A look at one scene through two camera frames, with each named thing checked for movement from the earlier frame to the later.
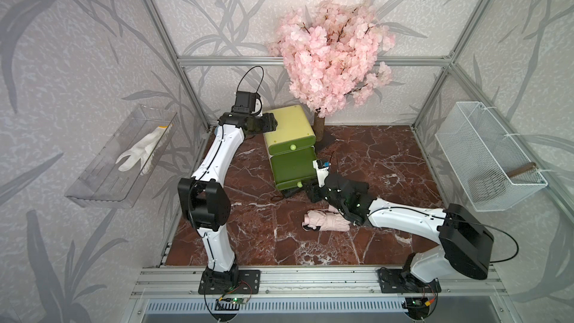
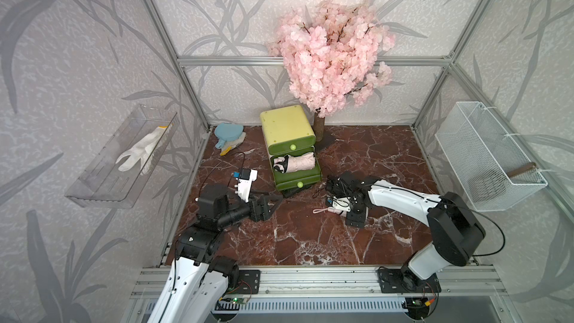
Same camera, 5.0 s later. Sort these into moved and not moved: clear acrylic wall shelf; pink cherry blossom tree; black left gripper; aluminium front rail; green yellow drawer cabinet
Moved: black left gripper
Not moved: pink cherry blossom tree; clear acrylic wall shelf; aluminium front rail; green yellow drawer cabinet
